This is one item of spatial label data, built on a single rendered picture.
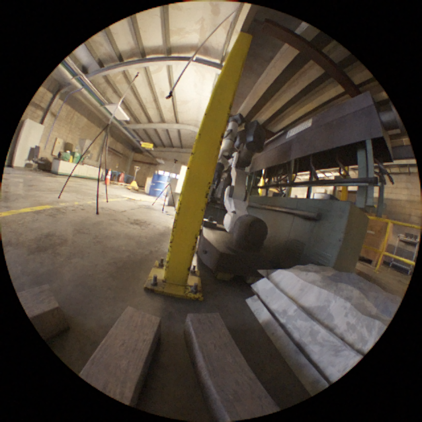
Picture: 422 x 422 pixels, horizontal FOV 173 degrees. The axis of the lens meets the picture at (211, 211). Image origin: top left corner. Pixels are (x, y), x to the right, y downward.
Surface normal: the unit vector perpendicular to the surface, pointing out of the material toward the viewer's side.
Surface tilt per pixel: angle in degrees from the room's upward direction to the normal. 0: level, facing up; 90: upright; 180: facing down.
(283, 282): 65
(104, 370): 0
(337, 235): 90
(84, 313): 0
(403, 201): 90
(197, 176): 90
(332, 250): 90
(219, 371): 0
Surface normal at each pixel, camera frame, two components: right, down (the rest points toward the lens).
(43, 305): 0.25, -0.97
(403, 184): -0.96, -0.23
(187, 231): 0.14, 0.11
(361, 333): -0.77, -0.59
